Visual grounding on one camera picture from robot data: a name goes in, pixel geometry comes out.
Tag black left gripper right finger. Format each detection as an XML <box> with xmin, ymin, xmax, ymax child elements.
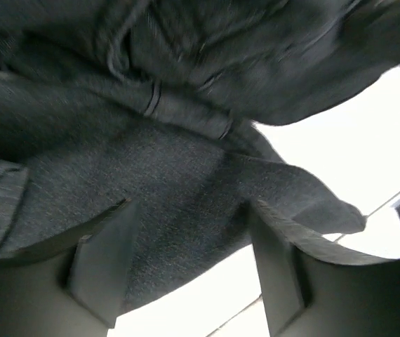
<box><xmin>248</xmin><ymin>201</ymin><xmax>400</xmax><ymax>337</ymax></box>

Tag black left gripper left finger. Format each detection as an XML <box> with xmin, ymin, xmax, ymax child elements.
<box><xmin>0</xmin><ymin>200</ymin><xmax>140</xmax><ymax>337</ymax></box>

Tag black trousers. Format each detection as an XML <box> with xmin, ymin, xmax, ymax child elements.
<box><xmin>0</xmin><ymin>1</ymin><xmax>400</xmax><ymax>313</ymax></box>

